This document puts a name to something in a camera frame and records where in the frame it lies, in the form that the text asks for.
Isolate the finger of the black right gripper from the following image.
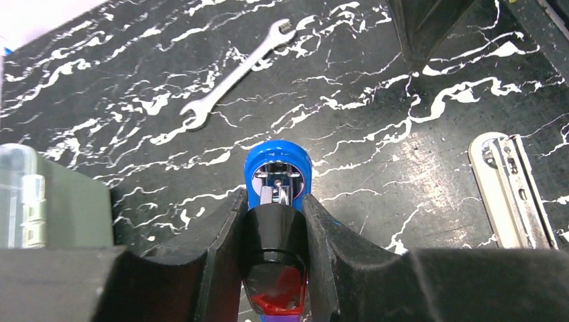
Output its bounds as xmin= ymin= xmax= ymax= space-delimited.
xmin=504 ymin=1 xmax=568 ymax=84
xmin=387 ymin=0 xmax=476 ymax=70

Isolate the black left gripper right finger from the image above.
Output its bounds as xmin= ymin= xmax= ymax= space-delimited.
xmin=303 ymin=195 xmax=568 ymax=321

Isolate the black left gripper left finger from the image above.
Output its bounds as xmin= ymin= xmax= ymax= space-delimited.
xmin=1 ymin=189 xmax=248 ymax=321

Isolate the blue stapler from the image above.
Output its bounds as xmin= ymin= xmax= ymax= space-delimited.
xmin=239 ymin=140 xmax=312 ymax=321

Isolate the black silver stapler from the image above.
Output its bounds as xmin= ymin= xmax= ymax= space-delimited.
xmin=468 ymin=131 xmax=558 ymax=250

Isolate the clear plastic storage box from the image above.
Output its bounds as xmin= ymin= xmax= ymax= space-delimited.
xmin=1 ymin=143 xmax=114 ymax=249

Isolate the silver open-end wrench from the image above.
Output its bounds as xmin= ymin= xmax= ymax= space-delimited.
xmin=179 ymin=19 xmax=297 ymax=131

